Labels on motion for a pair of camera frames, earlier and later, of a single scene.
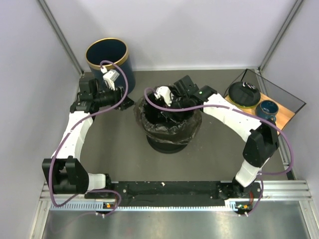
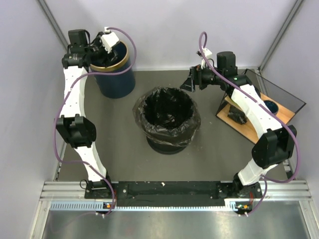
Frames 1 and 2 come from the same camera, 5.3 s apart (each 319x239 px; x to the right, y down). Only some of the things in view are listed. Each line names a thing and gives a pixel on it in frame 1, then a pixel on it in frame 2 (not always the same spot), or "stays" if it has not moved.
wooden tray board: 275,103 stays
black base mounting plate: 248,195 stays
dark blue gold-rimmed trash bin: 112,49 stays
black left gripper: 117,95 to 106,60
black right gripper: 175,98 to 189,84
